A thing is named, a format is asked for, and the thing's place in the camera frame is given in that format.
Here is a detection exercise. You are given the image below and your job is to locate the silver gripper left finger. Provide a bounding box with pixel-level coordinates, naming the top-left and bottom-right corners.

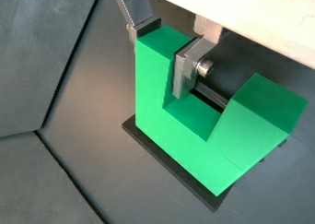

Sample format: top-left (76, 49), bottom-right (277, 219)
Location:
top-left (116, 0), bottom-right (155, 42)

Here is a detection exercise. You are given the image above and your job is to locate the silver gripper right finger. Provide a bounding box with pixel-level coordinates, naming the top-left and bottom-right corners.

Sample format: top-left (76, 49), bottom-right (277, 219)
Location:
top-left (172, 15), bottom-right (223, 99)

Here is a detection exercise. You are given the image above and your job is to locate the green U-shaped block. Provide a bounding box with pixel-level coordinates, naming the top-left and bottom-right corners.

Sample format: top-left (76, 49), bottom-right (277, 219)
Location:
top-left (135, 26), bottom-right (307, 195)

